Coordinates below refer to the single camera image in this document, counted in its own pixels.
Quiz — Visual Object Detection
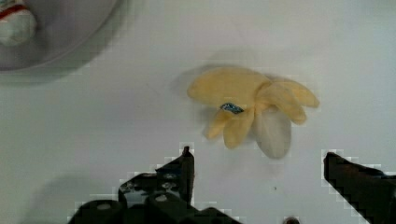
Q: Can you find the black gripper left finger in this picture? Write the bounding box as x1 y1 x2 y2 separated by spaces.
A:
67 147 242 224

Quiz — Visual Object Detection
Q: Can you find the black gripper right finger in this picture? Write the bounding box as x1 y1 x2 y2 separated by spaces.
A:
323 152 396 224

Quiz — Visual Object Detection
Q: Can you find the yellow plush peeled banana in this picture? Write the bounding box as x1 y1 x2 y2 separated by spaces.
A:
187 67 319 160

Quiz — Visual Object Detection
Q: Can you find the grey round plate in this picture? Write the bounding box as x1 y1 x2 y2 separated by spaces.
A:
0 0 120 72

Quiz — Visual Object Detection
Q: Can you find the red plush ketchup bottle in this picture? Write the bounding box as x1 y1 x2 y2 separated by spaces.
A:
0 0 37 47

